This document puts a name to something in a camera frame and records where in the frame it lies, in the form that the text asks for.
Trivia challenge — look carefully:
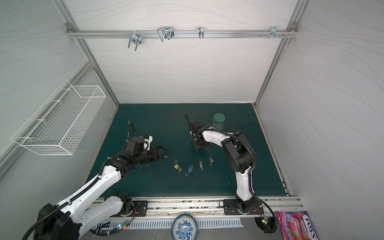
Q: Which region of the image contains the blue padlock with keys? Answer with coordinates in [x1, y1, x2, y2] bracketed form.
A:
[185, 165, 194, 177]

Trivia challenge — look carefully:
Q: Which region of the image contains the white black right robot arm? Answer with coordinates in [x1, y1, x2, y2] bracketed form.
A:
[188, 121, 257, 214]

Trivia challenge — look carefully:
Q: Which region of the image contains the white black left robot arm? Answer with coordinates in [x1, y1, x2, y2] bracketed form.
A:
[23, 135, 168, 240]

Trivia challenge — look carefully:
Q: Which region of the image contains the brass padlock with keys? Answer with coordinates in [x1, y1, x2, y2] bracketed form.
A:
[174, 161, 182, 174]

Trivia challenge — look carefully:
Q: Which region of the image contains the clear jar green lid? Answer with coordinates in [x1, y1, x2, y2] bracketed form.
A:
[212, 113, 226, 131]

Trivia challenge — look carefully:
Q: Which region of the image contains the blue white patterned plate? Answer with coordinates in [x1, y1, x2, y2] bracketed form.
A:
[171, 214, 199, 240]

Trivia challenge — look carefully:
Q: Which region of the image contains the metal hook clamp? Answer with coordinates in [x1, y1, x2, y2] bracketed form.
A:
[198, 27, 204, 39]

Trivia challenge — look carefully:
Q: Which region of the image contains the metal U-bolt clamp middle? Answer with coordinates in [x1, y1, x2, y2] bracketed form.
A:
[157, 26, 175, 42]

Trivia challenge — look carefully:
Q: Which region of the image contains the metal u-bolt clamp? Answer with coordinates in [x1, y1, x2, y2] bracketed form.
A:
[128, 32, 142, 51]
[157, 26, 175, 42]

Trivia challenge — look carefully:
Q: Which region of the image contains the aluminium top crossbar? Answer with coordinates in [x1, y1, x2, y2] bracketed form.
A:
[65, 23, 299, 40]

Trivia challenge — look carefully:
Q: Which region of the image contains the metal U-bolt clamp left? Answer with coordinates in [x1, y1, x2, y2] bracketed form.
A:
[128, 32, 142, 51]

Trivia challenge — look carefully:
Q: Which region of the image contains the pink Fox's candy bag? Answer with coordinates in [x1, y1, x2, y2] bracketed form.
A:
[276, 211, 319, 240]

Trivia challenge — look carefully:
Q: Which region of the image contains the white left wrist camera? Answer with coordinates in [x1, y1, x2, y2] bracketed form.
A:
[142, 135, 153, 151]

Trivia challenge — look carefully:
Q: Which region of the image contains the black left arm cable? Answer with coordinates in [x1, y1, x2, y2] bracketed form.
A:
[21, 120, 139, 240]

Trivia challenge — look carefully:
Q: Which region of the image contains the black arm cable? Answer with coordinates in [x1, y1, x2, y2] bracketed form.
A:
[21, 120, 139, 240]
[183, 112, 278, 233]

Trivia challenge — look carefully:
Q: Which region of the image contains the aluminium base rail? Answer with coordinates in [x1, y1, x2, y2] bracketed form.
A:
[133, 196, 305, 219]

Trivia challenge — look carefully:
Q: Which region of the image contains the white slotted cable duct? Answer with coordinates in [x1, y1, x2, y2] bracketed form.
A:
[97, 217, 244, 231]

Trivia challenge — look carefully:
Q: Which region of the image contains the white wire basket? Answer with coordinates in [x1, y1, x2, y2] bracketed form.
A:
[11, 80, 106, 156]

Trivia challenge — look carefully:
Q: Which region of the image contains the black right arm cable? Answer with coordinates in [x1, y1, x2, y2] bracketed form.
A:
[183, 112, 278, 233]

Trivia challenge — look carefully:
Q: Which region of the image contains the metal bracket clamp right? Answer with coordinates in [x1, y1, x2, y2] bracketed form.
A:
[260, 27, 287, 39]

